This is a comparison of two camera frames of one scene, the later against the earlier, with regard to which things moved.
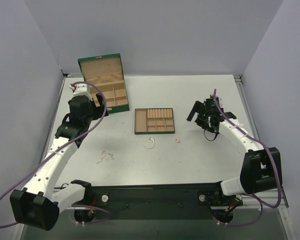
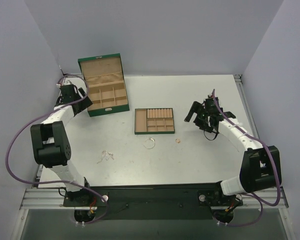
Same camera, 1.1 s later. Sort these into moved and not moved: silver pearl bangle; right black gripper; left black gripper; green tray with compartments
Moved: left black gripper
Not moved: right black gripper; green tray with compartments; silver pearl bangle
